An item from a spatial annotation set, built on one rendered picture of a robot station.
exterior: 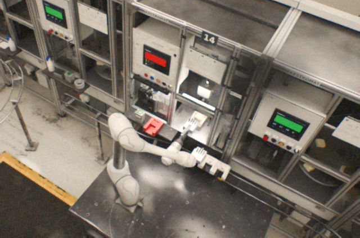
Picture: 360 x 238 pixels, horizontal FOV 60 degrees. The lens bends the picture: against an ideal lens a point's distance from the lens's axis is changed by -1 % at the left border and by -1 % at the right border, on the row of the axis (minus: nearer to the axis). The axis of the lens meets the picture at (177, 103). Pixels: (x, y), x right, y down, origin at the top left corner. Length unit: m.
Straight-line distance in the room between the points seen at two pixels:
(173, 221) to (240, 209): 0.60
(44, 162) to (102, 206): 1.33
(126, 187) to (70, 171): 1.36
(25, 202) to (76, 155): 0.73
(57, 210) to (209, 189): 1.61
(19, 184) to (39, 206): 0.36
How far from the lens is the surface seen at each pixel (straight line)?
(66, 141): 4.07
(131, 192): 2.60
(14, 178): 3.92
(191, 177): 2.98
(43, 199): 3.71
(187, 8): 2.46
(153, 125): 2.93
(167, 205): 2.83
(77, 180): 3.75
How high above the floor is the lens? 3.24
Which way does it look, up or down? 47 degrees down
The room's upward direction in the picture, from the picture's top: 9 degrees clockwise
